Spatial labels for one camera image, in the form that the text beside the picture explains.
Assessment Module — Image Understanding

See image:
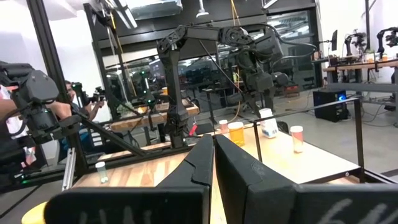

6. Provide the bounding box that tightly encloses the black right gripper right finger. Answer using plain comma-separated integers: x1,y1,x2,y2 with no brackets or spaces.
215,133,398,224

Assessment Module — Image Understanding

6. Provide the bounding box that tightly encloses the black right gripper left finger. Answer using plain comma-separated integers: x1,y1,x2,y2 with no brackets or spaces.
43,133,216,224

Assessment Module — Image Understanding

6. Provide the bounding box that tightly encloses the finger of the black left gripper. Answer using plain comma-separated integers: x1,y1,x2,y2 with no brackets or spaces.
247,91,262,118
264,87,277,112

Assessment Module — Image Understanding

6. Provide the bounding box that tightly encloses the white melatonin bottle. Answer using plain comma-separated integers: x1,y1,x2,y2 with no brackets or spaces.
258,108,279,139

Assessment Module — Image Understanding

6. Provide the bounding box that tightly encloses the orange pill bottle white cap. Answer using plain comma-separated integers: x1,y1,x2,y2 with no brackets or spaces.
227,121,246,147

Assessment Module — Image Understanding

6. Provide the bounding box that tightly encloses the pink pill vial white cap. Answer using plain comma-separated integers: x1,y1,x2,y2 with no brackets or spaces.
218,119,230,136
289,125,305,154

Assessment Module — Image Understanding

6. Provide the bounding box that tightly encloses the teal pill vial white cap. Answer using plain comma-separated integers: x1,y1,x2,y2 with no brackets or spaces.
95,161,109,184

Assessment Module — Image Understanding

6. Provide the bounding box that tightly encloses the fish oil bottle yellow cap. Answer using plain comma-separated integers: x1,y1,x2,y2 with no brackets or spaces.
21,201,48,224

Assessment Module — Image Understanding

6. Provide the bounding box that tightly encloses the wooden shelf board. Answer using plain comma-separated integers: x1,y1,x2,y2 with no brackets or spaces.
198,123,363,185

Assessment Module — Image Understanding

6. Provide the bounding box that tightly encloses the black computer tower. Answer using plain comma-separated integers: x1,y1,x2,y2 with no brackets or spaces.
312,90,349,123

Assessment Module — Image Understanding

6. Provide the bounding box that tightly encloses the long wooden workbench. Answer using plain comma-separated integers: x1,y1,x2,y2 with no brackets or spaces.
322,58,398,75

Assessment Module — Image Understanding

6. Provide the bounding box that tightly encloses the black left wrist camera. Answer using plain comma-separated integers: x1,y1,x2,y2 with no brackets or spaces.
255,29,285,62

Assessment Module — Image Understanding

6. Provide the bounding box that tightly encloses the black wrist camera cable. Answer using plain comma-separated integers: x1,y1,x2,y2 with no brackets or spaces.
264,23,318,68

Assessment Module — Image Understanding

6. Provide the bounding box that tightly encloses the silver aluminium rail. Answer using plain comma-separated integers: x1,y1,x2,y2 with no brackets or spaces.
62,147,77,192

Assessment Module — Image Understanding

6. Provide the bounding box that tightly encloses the black metal shelf frame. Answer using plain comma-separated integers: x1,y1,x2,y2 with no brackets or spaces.
252,97,366,185

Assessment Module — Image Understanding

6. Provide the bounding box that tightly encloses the black aluminium rig frame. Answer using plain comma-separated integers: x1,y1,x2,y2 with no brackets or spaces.
26,0,398,191

